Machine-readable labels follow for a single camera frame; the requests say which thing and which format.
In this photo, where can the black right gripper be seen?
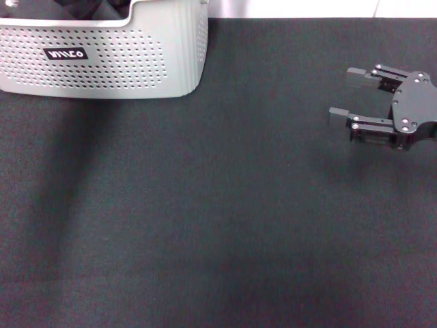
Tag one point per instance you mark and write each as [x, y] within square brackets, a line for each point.
[414, 106]

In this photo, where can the grey perforated plastic storage box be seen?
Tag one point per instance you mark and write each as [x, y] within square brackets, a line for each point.
[136, 68]

